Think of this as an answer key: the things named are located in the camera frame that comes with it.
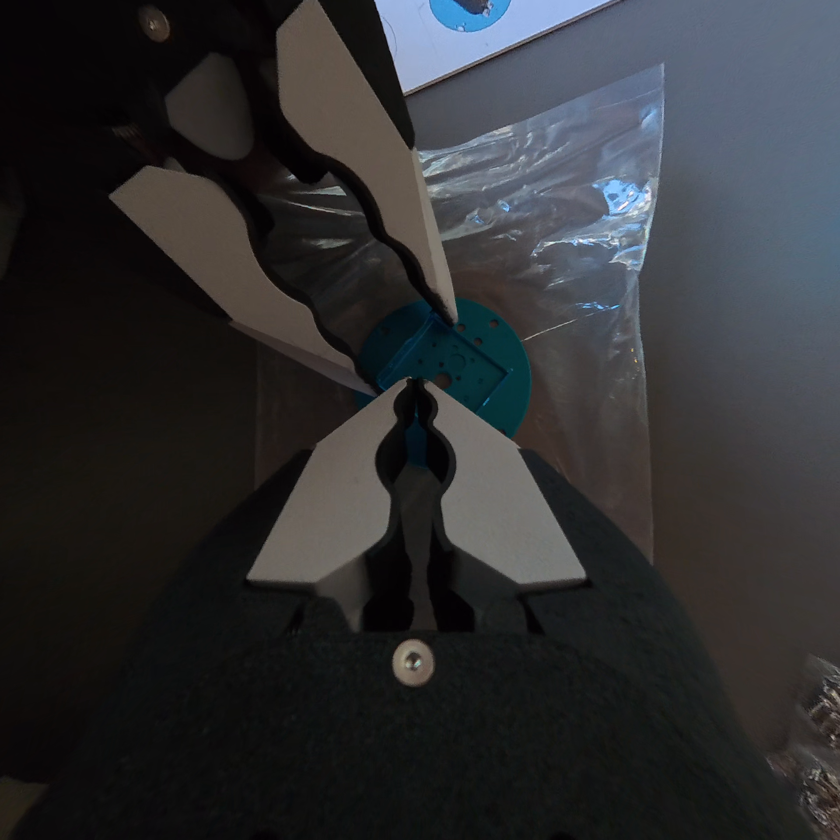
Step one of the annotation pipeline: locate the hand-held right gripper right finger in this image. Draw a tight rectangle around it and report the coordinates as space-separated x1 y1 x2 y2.
415 379 586 614

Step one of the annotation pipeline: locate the clear plastic bag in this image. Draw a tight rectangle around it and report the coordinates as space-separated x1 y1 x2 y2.
252 62 667 565

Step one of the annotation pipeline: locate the grey desk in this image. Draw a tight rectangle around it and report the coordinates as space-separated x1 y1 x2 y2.
0 0 840 840

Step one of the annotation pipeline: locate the assembly instruction sheet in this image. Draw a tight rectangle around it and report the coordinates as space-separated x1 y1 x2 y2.
377 0 621 96

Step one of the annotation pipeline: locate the blue square metal bracket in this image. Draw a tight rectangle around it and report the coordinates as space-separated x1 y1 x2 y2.
377 311 517 419

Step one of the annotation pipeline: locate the teal round metal plate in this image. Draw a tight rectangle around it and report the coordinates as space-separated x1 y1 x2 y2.
351 297 531 470

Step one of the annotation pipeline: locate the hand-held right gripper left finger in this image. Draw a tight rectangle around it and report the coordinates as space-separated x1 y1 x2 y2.
247 379 414 632

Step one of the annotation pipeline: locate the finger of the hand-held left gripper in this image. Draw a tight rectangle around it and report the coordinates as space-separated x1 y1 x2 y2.
274 0 458 324
107 164 380 396

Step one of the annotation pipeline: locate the shiny wrapped parts bag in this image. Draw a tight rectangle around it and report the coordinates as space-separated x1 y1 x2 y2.
764 653 840 840

